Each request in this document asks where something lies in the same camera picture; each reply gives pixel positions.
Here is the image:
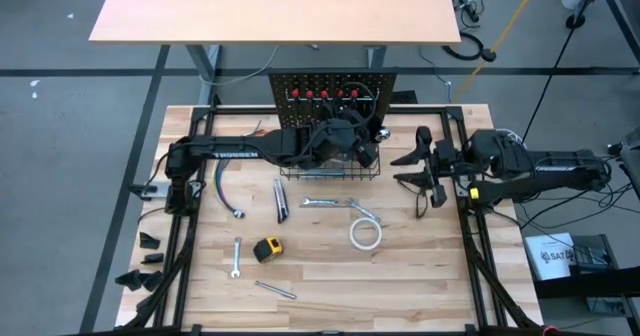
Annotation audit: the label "black coiled floor cable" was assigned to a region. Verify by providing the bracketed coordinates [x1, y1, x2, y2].
[442, 30, 499, 63]

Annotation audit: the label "white cable bundle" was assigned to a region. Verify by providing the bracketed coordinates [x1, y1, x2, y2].
[494, 128, 524, 147]

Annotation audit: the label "black aluminium table frame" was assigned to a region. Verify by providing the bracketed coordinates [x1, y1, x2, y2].
[115, 104, 546, 336]

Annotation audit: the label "white printed booklet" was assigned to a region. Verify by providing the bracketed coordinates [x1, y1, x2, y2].
[523, 232, 579, 282]

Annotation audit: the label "yellow black Stanley tape measure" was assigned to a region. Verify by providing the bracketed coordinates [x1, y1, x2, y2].
[252, 236, 285, 265]

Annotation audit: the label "black wire basket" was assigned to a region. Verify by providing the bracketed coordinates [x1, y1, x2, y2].
[279, 138, 382, 181]

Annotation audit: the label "thick black slanted cable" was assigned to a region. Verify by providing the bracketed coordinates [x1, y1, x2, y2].
[521, 0, 604, 145]

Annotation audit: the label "silver metal pen tool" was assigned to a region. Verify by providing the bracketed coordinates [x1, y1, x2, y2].
[254, 279, 299, 301]

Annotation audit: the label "black floor cables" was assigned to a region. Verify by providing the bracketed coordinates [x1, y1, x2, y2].
[519, 153, 640, 232]

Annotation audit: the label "grey cable under table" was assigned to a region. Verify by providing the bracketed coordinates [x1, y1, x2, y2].
[199, 44, 282, 87]

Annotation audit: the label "silver hook rail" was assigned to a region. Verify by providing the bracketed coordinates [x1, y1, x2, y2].
[285, 88, 381, 102]

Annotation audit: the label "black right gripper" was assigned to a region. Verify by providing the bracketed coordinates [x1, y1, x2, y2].
[390, 125, 469, 209]

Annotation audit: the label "grey utility knife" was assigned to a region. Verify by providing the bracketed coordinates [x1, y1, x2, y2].
[298, 170, 347, 179]
[273, 177, 291, 225]

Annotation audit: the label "coloured wire bundle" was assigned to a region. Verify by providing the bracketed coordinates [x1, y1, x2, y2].
[212, 119, 266, 221]

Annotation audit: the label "white masking tape roll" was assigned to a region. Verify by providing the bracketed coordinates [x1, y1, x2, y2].
[348, 216, 384, 252]

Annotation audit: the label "black equipment cart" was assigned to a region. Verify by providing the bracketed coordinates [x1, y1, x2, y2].
[529, 233, 640, 336]

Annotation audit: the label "black cable tangle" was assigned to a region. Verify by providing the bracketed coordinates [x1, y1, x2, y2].
[447, 0, 487, 27]

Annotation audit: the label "black metal pegboard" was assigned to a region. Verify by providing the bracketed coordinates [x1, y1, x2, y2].
[268, 68, 400, 132]

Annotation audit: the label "light wooden table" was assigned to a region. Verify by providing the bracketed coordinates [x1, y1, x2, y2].
[88, 0, 462, 106]

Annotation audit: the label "small silver combination wrench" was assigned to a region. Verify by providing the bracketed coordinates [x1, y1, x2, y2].
[230, 237, 243, 280]

